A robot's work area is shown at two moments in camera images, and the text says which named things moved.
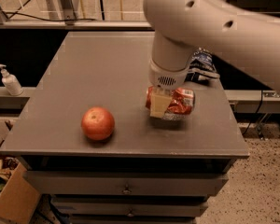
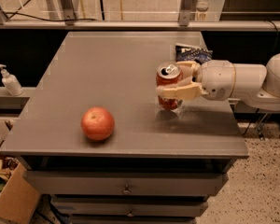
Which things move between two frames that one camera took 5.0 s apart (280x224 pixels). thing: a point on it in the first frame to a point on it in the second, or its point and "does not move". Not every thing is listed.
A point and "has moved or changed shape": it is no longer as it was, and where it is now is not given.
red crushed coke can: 170,104 has moved or changed shape
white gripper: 165,77 to 216,78
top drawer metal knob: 126,190 does not move
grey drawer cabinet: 84,135 does not move
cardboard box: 16,202 does not move
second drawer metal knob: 131,214 does not move
